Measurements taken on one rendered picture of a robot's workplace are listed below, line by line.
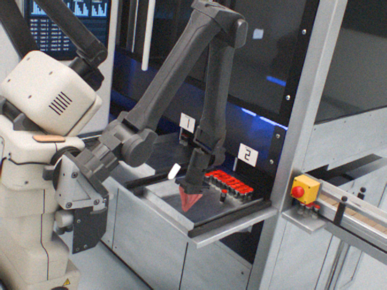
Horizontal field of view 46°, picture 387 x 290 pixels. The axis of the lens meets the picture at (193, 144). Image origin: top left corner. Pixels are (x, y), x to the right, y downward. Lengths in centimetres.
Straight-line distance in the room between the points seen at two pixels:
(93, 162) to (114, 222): 154
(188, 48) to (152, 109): 16
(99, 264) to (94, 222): 142
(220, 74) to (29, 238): 66
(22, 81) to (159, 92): 33
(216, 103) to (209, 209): 46
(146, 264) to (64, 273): 109
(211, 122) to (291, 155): 39
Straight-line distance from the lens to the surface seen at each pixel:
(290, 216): 166
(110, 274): 263
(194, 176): 138
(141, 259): 242
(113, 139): 106
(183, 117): 192
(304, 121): 154
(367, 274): 317
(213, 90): 123
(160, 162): 184
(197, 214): 153
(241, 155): 172
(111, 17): 214
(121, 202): 243
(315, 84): 151
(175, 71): 105
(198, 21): 107
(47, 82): 110
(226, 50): 116
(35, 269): 129
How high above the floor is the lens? 168
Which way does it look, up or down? 23 degrees down
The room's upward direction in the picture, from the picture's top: 10 degrees clockwise
